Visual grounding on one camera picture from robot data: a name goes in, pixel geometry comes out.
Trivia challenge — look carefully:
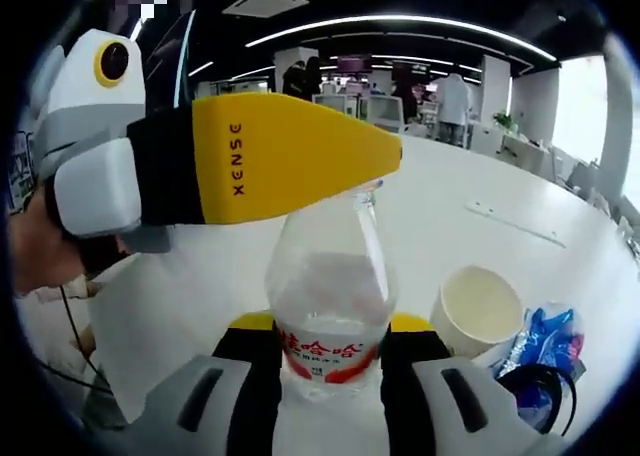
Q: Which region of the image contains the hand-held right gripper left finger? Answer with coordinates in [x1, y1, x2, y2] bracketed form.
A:
[144, 311, 281, 456]

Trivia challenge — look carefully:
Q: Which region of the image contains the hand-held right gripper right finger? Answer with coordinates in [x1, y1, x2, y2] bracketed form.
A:
[382, 313, 532, 456]

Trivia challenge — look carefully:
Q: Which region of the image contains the clear water bottle red label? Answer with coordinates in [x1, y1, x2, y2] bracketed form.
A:
[263, 178, 400, 456]

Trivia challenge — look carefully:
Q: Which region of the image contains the white paper cup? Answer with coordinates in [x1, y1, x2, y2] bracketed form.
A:
[429, 264, 524, 360]

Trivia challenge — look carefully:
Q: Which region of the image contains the blue tissue pack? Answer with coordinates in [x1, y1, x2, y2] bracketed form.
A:
[494, 302, 587, 433]

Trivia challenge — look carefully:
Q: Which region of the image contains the person's left hand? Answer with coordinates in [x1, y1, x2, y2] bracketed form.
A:
[9, 195, 86, 296]

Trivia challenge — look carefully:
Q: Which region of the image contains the white office chair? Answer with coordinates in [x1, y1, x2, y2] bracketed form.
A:
[366, 95, 407, 128]

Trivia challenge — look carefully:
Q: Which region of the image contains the purple display screen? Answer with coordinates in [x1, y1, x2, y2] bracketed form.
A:
[336, 54, 375, 73]

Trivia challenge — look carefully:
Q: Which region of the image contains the ceiling air conditioner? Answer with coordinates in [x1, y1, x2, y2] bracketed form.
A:
[221, 0, 297, 18]

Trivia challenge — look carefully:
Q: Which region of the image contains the white wristband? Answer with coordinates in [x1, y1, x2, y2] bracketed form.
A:
[61, 274, 105, 301]

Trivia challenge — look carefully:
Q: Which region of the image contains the long ceiling light strip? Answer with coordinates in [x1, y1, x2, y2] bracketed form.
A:
[244, 14, 560, 68]

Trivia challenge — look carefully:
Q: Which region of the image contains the person's white clothing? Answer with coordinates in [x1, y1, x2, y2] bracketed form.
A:
[13, 295, 117, 430]

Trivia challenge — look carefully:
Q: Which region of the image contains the potted green plant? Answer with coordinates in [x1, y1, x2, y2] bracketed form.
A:
[492, 109, 520, 133]

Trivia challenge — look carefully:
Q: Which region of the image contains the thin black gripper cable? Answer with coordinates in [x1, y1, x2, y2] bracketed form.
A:
[34, 284, 119, 393]

